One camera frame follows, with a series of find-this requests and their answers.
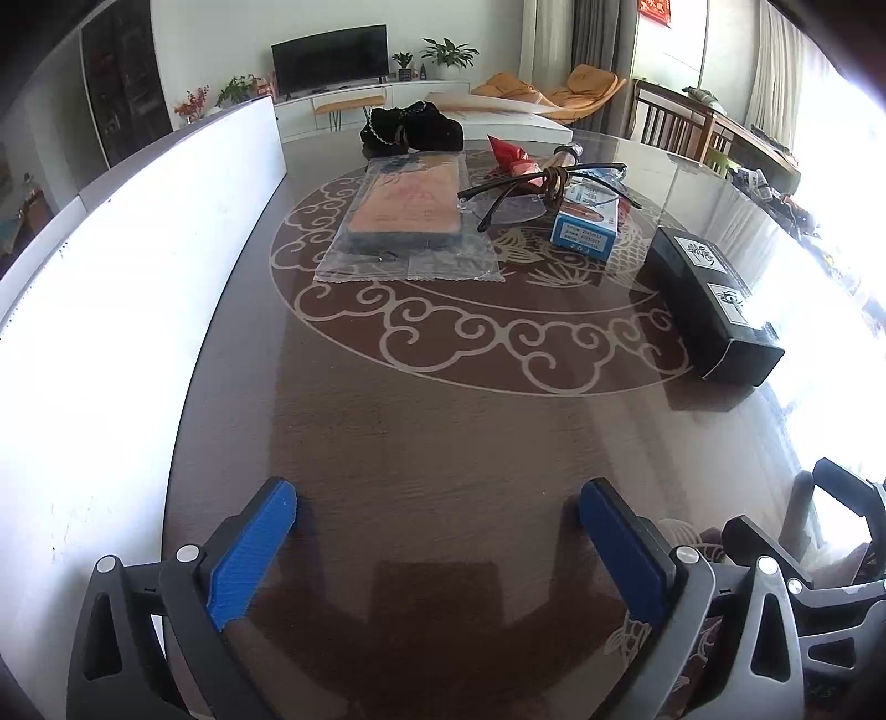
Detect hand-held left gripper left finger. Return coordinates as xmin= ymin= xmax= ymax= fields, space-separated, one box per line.
xmin=65 ymin=476 xmax=298 ymax=720

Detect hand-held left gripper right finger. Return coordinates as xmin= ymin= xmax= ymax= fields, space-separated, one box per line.
xmin=578 ymin=476 xmax=807 ymax=720

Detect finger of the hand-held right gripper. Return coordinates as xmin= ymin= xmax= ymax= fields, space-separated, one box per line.
xmin=723 ymin=516 xmax=886 ymax=614
xmin=813 ymin=457 xmax=886 ymax=548

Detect brown cord band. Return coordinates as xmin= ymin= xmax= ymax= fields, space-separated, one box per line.
xmin=538 ymin=164 xmax=573 ymax=209

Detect red foil packet bundle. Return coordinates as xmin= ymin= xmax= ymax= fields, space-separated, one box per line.
xmin=486 ymin=133 xmax=555 ymax=191

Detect black fuzzy cloth white trim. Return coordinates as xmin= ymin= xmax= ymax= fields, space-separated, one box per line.
xmin=360 ymin=105 xmax=425 ymax=157

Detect black rectangular box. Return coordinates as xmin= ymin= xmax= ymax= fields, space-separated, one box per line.
xmin=635 ymin=225 xmax=786 ymax=387

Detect pile of assorted clutter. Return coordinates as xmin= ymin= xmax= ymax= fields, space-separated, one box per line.
xmin=727 ymin=164 xmax=838 ymax=245

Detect blue and white carton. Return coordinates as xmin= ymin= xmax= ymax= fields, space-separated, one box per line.
xmin=550 ymin=174 xmax=627 ymax=263

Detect wooden side table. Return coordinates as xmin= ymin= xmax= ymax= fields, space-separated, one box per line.
xmin=702 ymin=93 xmax=805 ymax=196

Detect phone case in plastic bag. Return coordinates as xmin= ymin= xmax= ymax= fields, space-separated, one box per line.
xmin=313 ymin=151 xmax=506 ymax=285

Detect dark wooden chair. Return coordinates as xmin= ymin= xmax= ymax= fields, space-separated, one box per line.
xmin=630 ymin=78 xmax=736 ymax=165

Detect white sheer curtain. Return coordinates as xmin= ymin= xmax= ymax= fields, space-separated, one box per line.
xmin=744 ymin=0 xmax=835 ymax=143

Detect white tv cabinet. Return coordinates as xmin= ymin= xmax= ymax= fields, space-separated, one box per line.
xmin=273 ymin=78 xmax=501 ymax=144

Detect flat white box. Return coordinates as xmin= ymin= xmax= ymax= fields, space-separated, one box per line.
xmin=424 ymin=90 xmax=575 ymax=145

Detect red flower arrangement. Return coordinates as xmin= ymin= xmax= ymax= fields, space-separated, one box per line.
xmin=173 ymin=85 xmax=212 ymax=127

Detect wooden bench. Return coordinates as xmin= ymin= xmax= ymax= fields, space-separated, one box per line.
xmin=311 ymin=92 xmax=387 ymax=132

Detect leafy green houseplant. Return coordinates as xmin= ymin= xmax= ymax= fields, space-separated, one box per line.
xmin=216 ymin=74 xmax=259 ymax=109

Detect orange lounge chair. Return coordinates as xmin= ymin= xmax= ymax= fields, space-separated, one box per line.
xmin=550 ymin=64 xmax=629 ymax=127

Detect long beige flat board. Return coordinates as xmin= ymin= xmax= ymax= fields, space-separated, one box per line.
xmin=425 ymin=92 xmax=558 ymax=117

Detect orange footstool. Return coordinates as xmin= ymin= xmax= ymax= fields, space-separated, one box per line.
xmin=471 ymin=72 xmax=551 ymax=106

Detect dark display cabinet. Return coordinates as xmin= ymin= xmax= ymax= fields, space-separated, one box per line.
xmin=78 ymin=0 xmax=174 ymax=168

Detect black television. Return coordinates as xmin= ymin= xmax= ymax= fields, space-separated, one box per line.
xmin=271 ymin=24 xmax=390 ymax=96

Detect beige and grey curtain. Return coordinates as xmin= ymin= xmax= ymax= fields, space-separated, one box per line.
xmin=519 ymin=0 xmax=622 ymax=88

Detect large potted green plant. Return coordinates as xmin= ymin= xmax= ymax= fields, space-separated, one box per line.
xmin=420 ymin=37 xmax=481 ymax=81

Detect black frame glasses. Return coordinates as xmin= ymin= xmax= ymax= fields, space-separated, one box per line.
xmin=457 ymin=161 xmax=645 ymax=233

